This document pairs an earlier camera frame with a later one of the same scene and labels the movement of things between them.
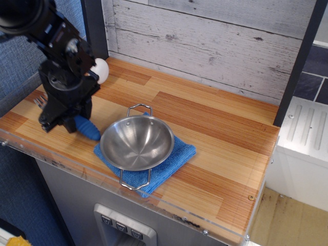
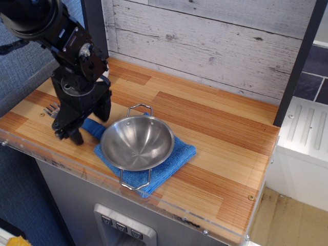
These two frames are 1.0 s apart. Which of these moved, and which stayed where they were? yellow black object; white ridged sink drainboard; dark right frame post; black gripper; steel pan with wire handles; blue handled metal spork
Moved: black gripper; blue handled metal spork
Stayed: yellow black object; steel pan with wire handles; white ridged sink drainboard; dark right frame post
